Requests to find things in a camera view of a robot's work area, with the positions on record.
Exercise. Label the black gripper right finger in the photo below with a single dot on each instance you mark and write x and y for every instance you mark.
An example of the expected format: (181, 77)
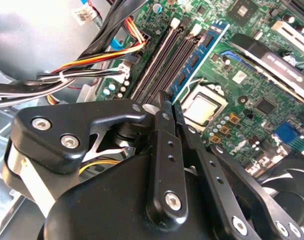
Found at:
(216, 175)

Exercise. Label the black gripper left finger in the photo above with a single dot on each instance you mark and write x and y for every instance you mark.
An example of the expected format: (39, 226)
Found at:
(67, 130)

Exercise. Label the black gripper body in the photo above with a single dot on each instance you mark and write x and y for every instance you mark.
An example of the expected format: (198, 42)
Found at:
(104, 200)

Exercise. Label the blue RAM stick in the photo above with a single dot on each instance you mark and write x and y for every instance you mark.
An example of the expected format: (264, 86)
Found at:
(195, 61)

